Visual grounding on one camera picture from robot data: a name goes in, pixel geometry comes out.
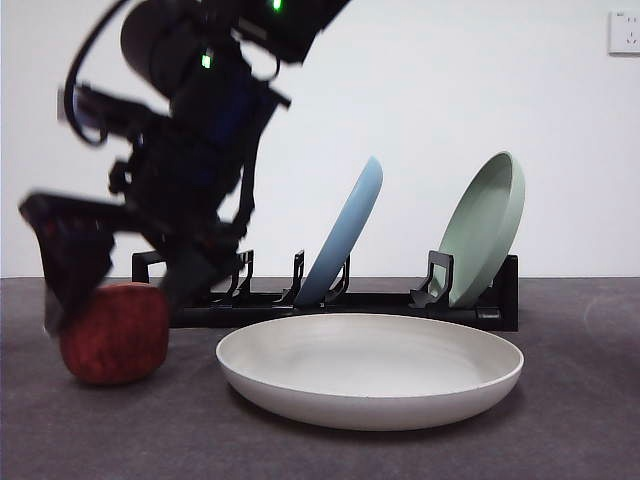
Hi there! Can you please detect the red apple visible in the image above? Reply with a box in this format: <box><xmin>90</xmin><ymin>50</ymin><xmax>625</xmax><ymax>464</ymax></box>
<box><xmin>58</xmin><ymin>282</ymin><xmax>172</xmax><ymax>386</ymax></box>

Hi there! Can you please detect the cream yellow plate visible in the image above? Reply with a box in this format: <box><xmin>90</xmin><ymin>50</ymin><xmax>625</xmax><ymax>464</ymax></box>
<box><xmin>215</xmin><ymin>313</ymin><xmax>525</xmax><ymax>432</ymax></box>

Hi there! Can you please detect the blue plate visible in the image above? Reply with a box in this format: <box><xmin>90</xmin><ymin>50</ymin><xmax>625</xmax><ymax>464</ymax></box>
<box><xmin>293</xmin><ymin>155</ymin><xmax>385</xmax><ymax>306</ymax></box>

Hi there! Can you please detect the black plate rack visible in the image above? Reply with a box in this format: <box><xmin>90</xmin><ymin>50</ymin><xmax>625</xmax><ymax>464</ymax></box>
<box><xmin>130</xmin><ymin>249</ymin><xmax>519</xmax><ymax>332</ymax></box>

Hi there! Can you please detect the green plate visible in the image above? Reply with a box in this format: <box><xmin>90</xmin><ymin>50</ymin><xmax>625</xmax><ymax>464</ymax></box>
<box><xmin>437</xmin><ymin>151</ymin><xmax>527</xmax><ymax>309</ymax></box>

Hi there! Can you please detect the thin robot cable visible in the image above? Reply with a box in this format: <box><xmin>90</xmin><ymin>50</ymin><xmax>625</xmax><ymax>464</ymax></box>
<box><xmin>63</xmin><ymin>0</ymin><xmax>132</xmax><ymax>147</ymax></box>

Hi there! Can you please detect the white wall socket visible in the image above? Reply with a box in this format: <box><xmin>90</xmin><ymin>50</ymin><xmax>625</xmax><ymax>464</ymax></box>
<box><xmin>607</xmin><ymin>10</ymin><xmax>640</xmax><ymax>56</ymax></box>

